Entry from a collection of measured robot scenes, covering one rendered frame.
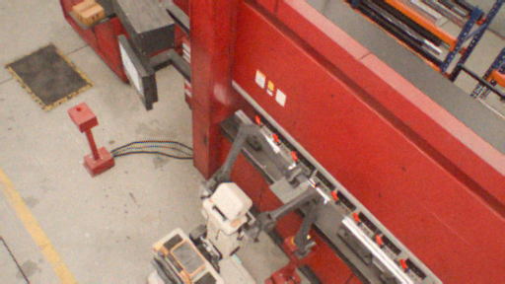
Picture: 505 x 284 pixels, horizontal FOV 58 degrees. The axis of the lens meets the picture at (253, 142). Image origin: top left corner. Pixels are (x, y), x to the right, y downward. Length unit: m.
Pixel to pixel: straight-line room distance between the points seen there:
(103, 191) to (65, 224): 0.43
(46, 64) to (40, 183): 1.57
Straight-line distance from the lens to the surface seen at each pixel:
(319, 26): 2.50
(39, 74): 5.60
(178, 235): 3.33
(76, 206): 4.50
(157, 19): 3.00
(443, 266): 2.88
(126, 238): 4.26
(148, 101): 3.32
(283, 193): 3.31
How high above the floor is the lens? 3.84
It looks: 54 degrees down
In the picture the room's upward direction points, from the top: 9 degrees clockwise
